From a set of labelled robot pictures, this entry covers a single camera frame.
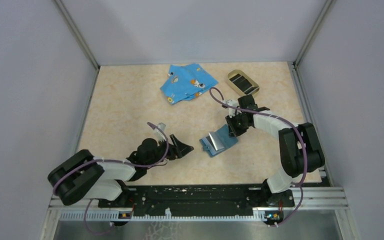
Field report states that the black mounting base plate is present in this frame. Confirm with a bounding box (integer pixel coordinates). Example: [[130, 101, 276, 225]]
[[98, 184, 295, 217]]

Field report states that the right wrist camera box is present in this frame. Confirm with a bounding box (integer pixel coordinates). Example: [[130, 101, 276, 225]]
[[224, 99, 242, 118]]

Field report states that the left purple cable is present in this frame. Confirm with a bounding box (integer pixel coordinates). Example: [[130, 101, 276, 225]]
[[52, 121, 170, 236]]

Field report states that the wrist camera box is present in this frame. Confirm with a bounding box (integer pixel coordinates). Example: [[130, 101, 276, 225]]
[[154, 122, 167, 142], [224, 99, 242, 118]]

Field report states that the aluminium frame rail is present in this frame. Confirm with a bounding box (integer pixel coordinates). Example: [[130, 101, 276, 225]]
[[48, 185, 349, 223]]

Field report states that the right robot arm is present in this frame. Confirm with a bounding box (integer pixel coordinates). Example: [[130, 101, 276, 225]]
[[223, 95, 325, 206]]

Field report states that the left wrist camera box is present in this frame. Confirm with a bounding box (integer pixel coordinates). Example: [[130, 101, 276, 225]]
[[154, 122, 167, 142]]

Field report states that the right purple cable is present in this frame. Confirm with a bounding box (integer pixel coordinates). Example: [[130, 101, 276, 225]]
[[209, 86, 309, 228]]

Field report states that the blue printed cloth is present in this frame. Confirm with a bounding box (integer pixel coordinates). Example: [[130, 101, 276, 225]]
[[160, 63, 218, 105]]

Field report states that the beige oval card tray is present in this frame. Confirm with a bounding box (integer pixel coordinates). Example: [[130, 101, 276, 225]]
[[227, 69, 261, 97]]

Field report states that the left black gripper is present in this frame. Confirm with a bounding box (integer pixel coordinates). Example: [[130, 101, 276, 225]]
[[145, 133, 194, 168]]

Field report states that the blue card holder wallet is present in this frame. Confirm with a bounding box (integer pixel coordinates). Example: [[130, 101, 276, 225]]
[[199, 124, 238, 158]]

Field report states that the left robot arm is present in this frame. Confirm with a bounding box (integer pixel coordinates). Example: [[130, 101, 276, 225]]
[[47, 134, 194, 207]]

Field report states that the purple cable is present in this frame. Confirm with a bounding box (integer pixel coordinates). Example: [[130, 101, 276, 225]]
[[209, 86, 309, 228], [52, 121, 170, 236]]

